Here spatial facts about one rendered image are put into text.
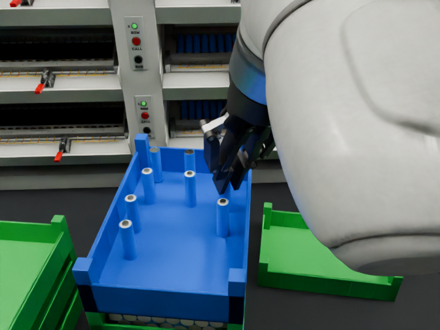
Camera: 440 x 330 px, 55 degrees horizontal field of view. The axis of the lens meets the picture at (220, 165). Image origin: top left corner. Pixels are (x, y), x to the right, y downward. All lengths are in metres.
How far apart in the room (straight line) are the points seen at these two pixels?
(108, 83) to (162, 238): 0.54
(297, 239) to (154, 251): 0.54
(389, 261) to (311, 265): 0.81
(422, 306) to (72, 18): 0.99
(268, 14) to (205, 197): 0.44
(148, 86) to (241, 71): 0.65
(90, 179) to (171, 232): 0.66
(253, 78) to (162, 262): 0.31
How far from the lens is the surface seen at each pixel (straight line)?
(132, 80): 1.04
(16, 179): 1.34
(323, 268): 1.04
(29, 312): 0.78
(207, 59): 1.08
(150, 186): 0.67
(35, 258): 0.89
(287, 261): 1.04
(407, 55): 0.23
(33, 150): 1.23
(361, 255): 0.23
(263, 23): 0.31
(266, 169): 1.23
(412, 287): 1.08
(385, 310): 1.01
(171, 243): 0.63
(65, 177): 1.29
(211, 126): 0.48
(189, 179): 0.65
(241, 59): 0.40
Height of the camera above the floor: 0.78
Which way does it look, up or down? 36 degrees down
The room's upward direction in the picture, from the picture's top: straight up
